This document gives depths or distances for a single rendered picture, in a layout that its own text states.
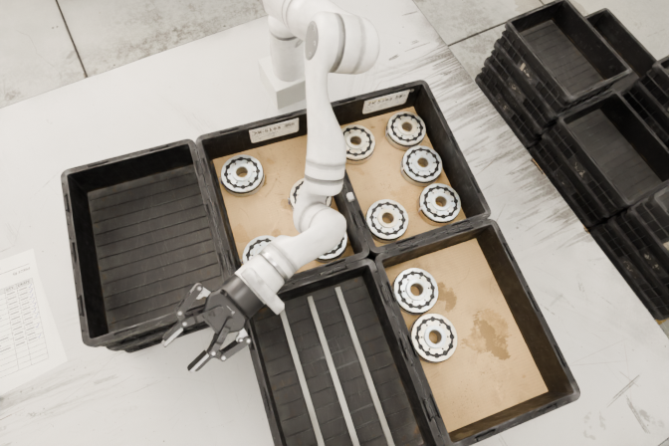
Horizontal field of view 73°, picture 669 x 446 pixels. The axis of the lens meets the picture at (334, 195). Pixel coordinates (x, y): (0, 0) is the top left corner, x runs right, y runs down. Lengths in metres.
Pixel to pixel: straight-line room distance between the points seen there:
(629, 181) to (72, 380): 1.92
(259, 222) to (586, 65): 1.49
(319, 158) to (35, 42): 2.21
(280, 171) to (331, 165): 0.41
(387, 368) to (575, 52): 1.52
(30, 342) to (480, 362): 1.05
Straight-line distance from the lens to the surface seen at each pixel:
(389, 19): 1.67
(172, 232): 1.15
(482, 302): 1.14
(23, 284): 1.39
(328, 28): 0.73
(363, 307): 1.07
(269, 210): 1.13
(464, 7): 2.83
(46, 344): 1.33
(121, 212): 1.20
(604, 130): 2.12
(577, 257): 1.44
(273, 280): 0.78
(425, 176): 1.17
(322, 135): 0.75
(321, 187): 0.78
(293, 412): 1.05
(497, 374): 1.13
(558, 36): 2.15
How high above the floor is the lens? 1.88
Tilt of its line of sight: 67 degrees down
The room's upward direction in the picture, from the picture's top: 9 degrees clockwise
